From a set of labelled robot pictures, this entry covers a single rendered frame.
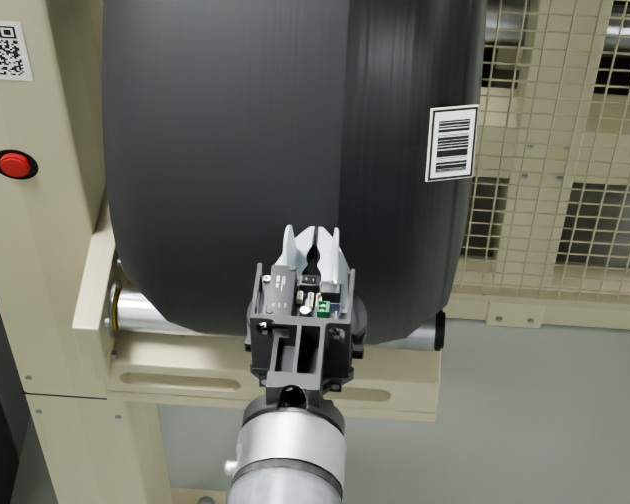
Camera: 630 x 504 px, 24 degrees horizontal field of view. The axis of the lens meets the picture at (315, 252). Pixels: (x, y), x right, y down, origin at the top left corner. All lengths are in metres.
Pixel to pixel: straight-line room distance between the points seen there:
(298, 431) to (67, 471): 1.05
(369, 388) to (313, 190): 0.44
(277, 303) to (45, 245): 0.58
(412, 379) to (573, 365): 1.09
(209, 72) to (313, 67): 0.08
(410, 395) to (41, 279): 0.42
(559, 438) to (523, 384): 0.12
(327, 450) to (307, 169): 0.25
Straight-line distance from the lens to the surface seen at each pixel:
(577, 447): 2.51
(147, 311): 1.51
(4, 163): 1.46
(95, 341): 1.49
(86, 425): 1.88
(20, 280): 1.63
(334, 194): 1.13
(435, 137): 1.12
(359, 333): 1.08
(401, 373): 1.53
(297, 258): 1.13
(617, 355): 2.62
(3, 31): 1.33
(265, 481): 0.95
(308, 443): 0.96
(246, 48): 1.10
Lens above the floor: 2.16
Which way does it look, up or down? 53 degrees down
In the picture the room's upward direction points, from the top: straight up
